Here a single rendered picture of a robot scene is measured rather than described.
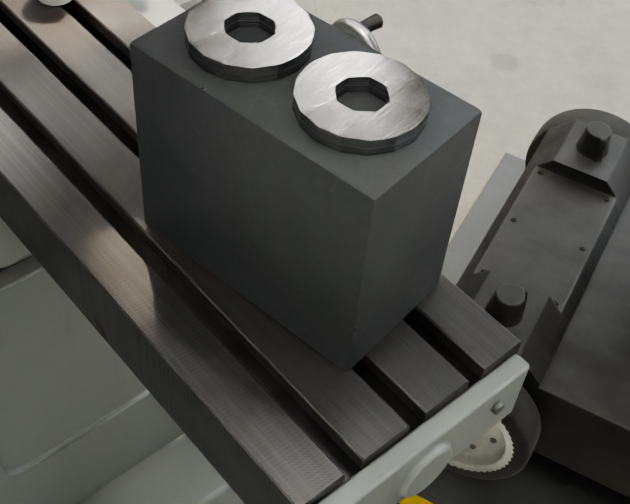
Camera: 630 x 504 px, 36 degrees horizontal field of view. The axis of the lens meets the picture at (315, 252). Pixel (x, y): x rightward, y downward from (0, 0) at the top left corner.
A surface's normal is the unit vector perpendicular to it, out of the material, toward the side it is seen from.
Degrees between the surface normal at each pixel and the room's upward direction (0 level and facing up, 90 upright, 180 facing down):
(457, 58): 0
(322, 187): 90
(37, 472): 90
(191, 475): 0
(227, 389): 0
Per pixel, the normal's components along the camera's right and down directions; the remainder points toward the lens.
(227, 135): -0.65, 0.54
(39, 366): 0.65, 0.60
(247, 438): 0.07, -0.66
